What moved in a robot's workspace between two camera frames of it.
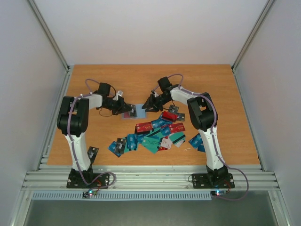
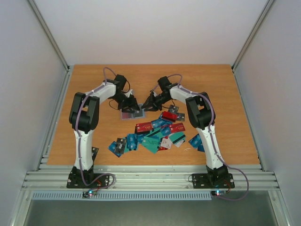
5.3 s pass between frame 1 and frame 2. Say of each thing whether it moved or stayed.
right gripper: stayed
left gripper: moved
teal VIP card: stayed
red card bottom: stayed
